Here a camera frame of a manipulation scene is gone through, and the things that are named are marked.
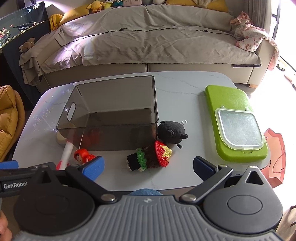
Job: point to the yellow pillow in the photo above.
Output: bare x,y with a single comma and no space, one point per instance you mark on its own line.
74,14
185,2

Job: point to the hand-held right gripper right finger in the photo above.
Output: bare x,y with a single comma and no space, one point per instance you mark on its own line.
203,168

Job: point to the person's left hand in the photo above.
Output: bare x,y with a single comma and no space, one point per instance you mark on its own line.
3,228

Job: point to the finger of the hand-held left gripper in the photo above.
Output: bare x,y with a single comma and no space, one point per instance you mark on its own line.
9,165

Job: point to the smoky transparent storage bin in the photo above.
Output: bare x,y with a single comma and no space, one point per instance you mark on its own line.
115,129

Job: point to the teal plush toy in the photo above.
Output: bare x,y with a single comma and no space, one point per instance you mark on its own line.
115,2

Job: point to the yellow duck plush toy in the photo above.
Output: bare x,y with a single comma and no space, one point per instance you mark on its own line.
94,5

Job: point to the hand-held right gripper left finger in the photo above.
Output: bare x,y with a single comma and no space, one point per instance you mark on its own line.
93,167

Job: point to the white and red toy rocket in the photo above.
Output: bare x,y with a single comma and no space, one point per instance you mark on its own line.
66,154

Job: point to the beige sofa cover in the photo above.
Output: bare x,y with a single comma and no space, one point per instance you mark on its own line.
161,41

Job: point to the black fish tank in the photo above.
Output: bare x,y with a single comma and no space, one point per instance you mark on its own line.
20,20

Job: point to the black plush toy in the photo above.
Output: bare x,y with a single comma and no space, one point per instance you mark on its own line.
171,133

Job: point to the green plastic board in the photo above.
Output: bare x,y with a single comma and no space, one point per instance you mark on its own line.
226,97

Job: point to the yellow leather chair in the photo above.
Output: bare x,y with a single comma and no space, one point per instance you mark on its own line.
9,115

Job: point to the white marble desktop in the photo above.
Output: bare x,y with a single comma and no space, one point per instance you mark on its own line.
180,92

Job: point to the pink floral cloth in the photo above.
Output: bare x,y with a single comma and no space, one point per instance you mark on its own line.
249,37

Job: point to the crocheted doll with red hat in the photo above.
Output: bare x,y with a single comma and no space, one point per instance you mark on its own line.
150,160

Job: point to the beige small bowl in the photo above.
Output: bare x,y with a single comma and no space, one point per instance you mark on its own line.
60,139

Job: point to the cream sofa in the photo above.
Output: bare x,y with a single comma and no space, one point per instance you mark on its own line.
196,71

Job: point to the red toy figure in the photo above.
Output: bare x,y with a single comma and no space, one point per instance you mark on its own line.
79,156

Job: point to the person's blue jeans leg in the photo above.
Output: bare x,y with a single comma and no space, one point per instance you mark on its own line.
144,192

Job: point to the brown teddy bear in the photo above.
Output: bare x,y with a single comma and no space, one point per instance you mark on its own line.
27,45

